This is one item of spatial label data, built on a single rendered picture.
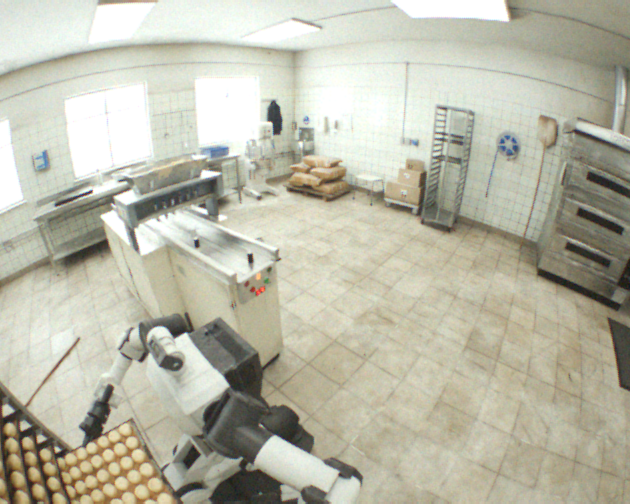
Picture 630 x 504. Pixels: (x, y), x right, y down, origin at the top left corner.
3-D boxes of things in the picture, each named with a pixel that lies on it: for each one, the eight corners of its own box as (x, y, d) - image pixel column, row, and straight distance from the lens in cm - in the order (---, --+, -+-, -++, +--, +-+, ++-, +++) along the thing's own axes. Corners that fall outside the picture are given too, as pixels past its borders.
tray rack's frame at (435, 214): (430, 211, 488) (444, 107, 463) (458, 220, 480) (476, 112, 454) (419, 222, 430) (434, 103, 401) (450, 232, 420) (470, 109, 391)
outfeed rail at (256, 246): (141, 200, 311) (140, 193, 310) (144, 199, 312) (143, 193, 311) (276, 261, 145) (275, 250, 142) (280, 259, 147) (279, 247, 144)
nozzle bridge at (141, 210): (125, 241, 212) (113, 196, 202) (204, 209, 236) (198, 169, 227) (140, 256, 182) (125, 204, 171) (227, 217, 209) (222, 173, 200)
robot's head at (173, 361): (178, 338, 75) (155, 329, 71) (192, 358, 69) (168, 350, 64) (166, 356, 77) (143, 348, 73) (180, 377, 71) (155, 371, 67)
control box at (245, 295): (239, 302, 143) (235, 280, 135) (271, 281, 155) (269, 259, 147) (244, 305, 141) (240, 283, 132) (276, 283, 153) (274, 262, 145)
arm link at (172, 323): (162, 319, 109) (178, 312, 97) (169, 342, 108) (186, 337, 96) (135, 325, 104) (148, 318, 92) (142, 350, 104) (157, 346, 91)
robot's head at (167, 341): (175, 345, 81) (164, 322, 75) (191, 367, 74) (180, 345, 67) (155, 356, 80) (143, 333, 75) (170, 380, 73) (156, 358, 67)
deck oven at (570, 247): (531, 282, 375) (577, 116, 342) (532, 247, 485) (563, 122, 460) (624, 324, 428) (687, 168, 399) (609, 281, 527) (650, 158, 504)
